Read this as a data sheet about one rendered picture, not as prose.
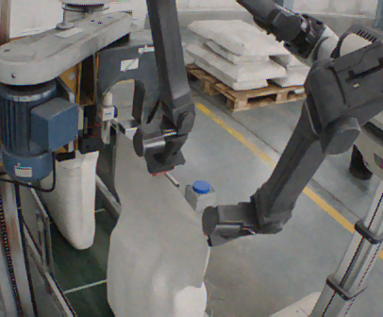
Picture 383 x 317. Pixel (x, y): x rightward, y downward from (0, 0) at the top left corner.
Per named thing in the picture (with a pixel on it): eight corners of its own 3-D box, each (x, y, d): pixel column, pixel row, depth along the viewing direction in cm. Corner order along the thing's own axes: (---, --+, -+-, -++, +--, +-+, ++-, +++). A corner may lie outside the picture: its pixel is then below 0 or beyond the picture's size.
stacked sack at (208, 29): (264, 42, 447) (267, 29, 439) (207, 44, 414) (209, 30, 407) (239, 29, 477) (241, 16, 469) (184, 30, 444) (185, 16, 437)
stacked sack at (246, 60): (270, 67, 423) (273, 53, 415) (232, 68, 403) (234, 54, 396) (232, 42, 471) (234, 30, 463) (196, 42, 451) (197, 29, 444)
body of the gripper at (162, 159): (140, 151, 125) (147, 135, 119) (174, 145, 129) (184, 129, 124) (148, 173, 122) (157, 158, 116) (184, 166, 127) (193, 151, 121)
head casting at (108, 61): (163, 122, 154) (174, 35, 139) (92, 136, 141) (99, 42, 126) (122, 86, 174) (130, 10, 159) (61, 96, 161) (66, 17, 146)
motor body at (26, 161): (64, 179, 118) (65, 90, 105) (10, 191, 110) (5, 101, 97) (45, 150, 128) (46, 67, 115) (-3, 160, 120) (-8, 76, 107)
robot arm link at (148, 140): (195, 112, 111) (177, 95, 116) (151, 121, 105) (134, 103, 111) (189, 156, 117) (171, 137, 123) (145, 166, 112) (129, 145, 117)
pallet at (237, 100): (319, 96, 481) (323, 84, 473) (232, 112, 415) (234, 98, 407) (265, 66, 534) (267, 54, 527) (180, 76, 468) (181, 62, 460)
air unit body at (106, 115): (115, 142, 140) (119, 94, 132) (101, 145, 138) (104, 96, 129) (108, 135, 143) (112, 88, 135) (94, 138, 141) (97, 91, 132)
